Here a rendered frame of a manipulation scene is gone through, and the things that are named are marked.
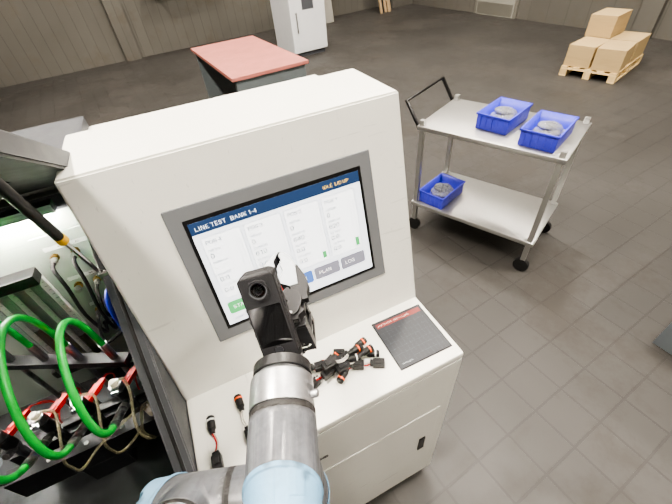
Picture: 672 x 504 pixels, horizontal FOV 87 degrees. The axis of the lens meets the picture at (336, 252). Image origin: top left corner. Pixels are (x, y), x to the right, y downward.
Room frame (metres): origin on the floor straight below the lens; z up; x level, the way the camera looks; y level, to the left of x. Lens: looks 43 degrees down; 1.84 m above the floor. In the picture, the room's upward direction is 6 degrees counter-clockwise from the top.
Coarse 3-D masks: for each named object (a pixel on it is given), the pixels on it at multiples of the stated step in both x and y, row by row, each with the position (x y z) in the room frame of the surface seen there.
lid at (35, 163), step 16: (0, 144) 0.45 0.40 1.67; (16, 144) 0.49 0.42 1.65; (32, 144) 0.54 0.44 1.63; (0, 160) 0.45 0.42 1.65; (16, 160) 0.47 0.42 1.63; (32, 160) 0.51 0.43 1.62; (48, 160) 0.55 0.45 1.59; (64, 160) 0.62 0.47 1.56; (0, 176) 0.52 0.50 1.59; (16, 176) 0.55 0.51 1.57; (32, 176) 0.59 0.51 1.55; (48, 176) 0.62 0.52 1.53; (32, 192) 0.71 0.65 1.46
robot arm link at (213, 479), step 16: (160, 480) 0.14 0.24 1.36; (176, 480) 0.14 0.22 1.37; (192, 480) 0.14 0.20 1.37; (208, 480) 0.14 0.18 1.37; (224, 480) 0.13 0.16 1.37; (144, 496) 0.13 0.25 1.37; (160, 496) 0.12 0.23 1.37; (176, 496) 0.12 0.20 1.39; (192, 496) 0.12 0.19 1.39; (208, 496) 0.12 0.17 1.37; (224, 496) 0.12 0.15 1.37
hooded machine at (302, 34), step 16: (272, 0) 7.98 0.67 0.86; (288, 0) 7.40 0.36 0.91; (304, 0) 7.53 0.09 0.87; (320, 0) 7.68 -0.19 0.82; (288, 16) 7.46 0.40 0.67; (304, 16) 7.52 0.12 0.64; (320, 16) 7.67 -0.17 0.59; (288, 32) 7.54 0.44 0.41; (304, 32) 7.50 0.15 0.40; (320, 32) 7.65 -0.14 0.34; (288, 48) 7.64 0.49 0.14; (304, 48) 7.48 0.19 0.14; (320, 48) 7.65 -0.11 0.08
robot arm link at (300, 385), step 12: (264, 372) 0.21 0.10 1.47; (276, 372) 0.21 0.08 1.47; (288, 372) 0.21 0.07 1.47; (300, 372) 0.21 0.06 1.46; (252, 384) 0.20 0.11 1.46; (264, 384) 0.20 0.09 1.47; (276, 384) 0.19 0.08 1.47; (288, 384) 0.19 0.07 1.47; (300, 384) 0.20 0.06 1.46; (312, 384) 0.21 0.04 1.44; (252, 396) 0.19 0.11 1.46; (264, 396) 0.18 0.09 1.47; (276, 396) 0.18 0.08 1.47; (288, 396) 0.18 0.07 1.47; (300, 396) 0.18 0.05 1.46; (312, 396) 0.19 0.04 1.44
